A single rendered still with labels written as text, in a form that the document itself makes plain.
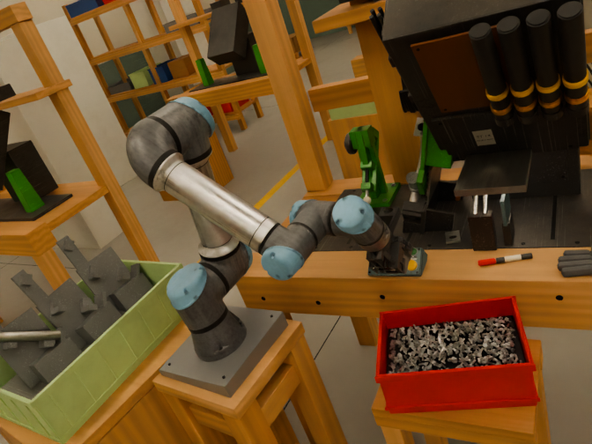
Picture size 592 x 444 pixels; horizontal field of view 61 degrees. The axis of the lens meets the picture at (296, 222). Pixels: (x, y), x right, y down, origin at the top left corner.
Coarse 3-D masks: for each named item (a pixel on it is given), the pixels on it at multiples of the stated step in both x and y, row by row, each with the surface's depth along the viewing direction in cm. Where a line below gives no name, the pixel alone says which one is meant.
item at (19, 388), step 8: (120, 312) 179; (88, 344) 167; (16, 376) 164; (8, 384) 161; (16, 384) 160; (24, 384) 158; (40, 384) 156; (16, 392) 156; (24, 392) 155; (32, 392) 153
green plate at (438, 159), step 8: (424, 120) 133; (424, 128) 134; (424, 136) 135; (432, 136) 136; (424, 144) 137; (432, 144) 137; (424, 152) 138; (432, 152) 138; (440, 152) 137; (424, 160) 139; (432, 160) 140; (440, 160) 138; (448, 160) 138; (424, 168) 141
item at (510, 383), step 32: (384, 320) 123; (416, 320) 122; (448, 320) 120; (480, 320) 116; (512, 320) 114; (384, 352) 116; (416, 352) 113; (448, 352) 110; (480, 352) 107; (512, 352) 106; (384, 384) 107; (416, 384) 105; (448, 384) 103; (480, 384) 102; (512, 384) 100
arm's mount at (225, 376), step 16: (256, 320) 141; (272, 320) 138; (256, 336) 135; (272, 336) 136; (176, 352) 143; (192, 352) 140; (240, 352) 131; (256, 352) 131; (160, 368) 139; (176, 368) 136; (192, 368) 134; (208, 368) 131; (224, 368) 128; (240, 368) 127; (192, 384) 132; (208, 384) 127; (224, 384) 123; (240, 384) 127
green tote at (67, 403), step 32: (160, 288) 165; (128, 320) 155; (160, 320) 165; (96, 352) 145; (128, 352) 154; (0, 384) 162; (64, 384) 137; (96, 384) 145; (0, 416) 157; (32, 416) 137; (64, 416) 137
